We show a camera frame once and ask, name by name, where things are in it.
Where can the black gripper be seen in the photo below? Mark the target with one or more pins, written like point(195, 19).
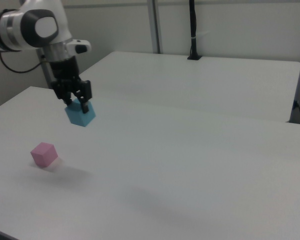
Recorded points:
point(63, 75)

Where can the blue cube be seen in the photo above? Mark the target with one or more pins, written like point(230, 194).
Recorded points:
point(83, 120)

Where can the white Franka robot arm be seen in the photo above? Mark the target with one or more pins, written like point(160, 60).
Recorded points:
point(45, 27)

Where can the pink cube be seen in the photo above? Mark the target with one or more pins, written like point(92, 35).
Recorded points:
point(43, 156)

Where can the grey metal stand post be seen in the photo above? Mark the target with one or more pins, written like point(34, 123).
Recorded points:
point(45, 72)

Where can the grey metal partition post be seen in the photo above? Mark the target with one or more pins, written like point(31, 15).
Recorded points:
point(155, 25)

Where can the black camera stand pole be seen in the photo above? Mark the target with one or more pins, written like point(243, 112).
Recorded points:
point(193, 30)

